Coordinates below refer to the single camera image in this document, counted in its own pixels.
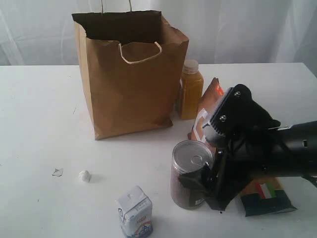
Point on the brown coffee pouch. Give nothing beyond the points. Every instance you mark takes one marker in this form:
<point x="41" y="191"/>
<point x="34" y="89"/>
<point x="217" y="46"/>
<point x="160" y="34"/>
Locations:
<point x="206" y="106"/>

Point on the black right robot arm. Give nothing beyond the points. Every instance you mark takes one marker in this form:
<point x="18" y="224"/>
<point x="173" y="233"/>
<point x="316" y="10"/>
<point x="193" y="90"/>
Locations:
<point x="290" y="152"/>

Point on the small white milk carton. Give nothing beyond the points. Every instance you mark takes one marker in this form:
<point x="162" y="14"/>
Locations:
<point x="135" y="213"/>

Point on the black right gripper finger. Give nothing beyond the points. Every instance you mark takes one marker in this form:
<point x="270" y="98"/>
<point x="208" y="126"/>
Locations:
<point x="228" y="113"/>
<point x="200" y="183"/>

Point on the spaghetti packet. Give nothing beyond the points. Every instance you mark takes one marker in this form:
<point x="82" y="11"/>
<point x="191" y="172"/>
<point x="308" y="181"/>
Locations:
<point x="263" y="196"/>

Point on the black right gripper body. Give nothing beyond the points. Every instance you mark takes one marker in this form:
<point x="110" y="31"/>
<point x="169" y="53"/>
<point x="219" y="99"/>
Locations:
<point x="238" y="148"/>

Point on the dark clear pull-tab can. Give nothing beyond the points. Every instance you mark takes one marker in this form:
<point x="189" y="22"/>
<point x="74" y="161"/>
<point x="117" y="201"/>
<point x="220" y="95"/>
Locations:
<point x="189" y="158"/>

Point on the yellow juice bottle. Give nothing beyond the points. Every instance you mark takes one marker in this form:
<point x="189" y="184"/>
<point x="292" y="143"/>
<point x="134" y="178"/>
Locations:
<point x="191" y="86"/>

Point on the brown paper shopping bag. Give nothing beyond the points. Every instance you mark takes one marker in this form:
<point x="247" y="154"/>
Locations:
<point x="130" y="65"/>

